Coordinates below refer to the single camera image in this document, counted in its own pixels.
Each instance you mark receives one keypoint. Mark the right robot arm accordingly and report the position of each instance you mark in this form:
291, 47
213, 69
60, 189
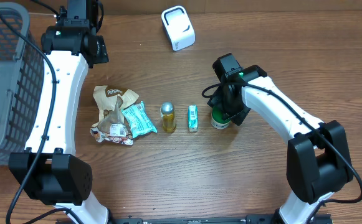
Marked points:
318, 156

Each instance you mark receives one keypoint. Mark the green lid white jar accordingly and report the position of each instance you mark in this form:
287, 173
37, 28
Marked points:
217, 120

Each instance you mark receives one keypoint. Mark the grey plastic shopping basket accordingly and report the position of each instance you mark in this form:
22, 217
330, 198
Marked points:
21, 79

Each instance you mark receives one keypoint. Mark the teal white large packet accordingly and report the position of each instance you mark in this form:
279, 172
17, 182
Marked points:
139, 122

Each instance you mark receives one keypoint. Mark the brown snack package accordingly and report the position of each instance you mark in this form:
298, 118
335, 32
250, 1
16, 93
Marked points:
111, 125

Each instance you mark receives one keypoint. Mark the white barcode scanner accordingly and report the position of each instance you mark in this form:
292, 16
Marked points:
178, 27

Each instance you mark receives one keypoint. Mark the teal white small packet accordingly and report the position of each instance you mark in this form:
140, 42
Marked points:
193, 118

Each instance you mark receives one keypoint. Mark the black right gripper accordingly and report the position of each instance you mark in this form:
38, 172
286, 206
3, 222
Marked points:
218, 101

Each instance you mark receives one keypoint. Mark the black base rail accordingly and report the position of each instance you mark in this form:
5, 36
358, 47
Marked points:
196, 221

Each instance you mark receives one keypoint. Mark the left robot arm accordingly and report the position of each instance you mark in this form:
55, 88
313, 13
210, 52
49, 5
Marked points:
48, 169

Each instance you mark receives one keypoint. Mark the yellow bottle with silver cap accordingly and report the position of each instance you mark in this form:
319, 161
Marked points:
168, 117

